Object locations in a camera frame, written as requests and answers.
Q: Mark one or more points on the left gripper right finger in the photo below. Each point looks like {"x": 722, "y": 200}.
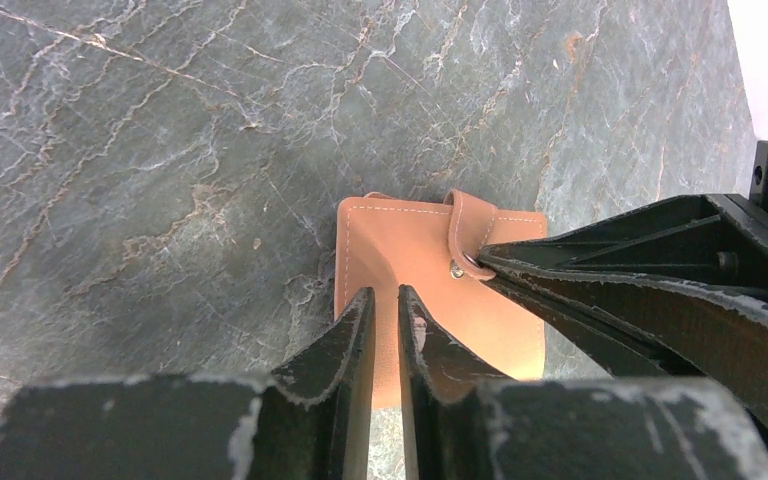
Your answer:
{"x": 444, "y": 434}

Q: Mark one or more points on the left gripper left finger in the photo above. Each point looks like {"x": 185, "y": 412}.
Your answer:
{"x": 320, "y": 404}

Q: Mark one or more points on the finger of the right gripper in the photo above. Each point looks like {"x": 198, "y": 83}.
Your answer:
{"x": 638, "y": 324}
{"x": 715, "y": 239}

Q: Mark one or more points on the tan leather card holder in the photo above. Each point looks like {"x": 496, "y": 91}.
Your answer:
{"x": 384, "y": 243}

